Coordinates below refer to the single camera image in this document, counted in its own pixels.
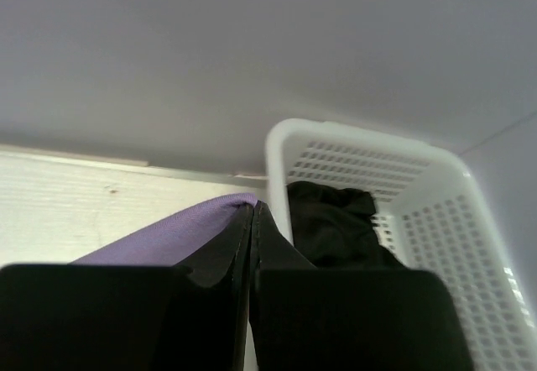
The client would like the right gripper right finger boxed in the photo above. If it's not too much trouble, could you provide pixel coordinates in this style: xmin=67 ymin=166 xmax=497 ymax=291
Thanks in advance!
xmin=250 ymin=202 xmax=464 ymax=370

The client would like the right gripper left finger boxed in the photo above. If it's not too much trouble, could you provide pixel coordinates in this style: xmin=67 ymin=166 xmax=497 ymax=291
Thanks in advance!
xmin=1 ymin=205 xmax=254 ymax=370

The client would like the purple t shirt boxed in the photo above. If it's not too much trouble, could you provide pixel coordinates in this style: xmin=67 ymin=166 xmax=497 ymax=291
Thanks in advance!
xmin=73 ymin=193 xmax=258 ymax=266

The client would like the black t shirt in basket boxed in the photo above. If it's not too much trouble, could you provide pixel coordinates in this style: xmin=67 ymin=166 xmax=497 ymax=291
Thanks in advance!
xmin=287 ymin=181 xmax=404 ymax=269

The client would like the white plastic basket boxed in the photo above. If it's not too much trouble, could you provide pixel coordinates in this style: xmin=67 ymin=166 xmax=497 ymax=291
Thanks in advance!
xmin=265 ymin=119 xmax=536 ymax=370

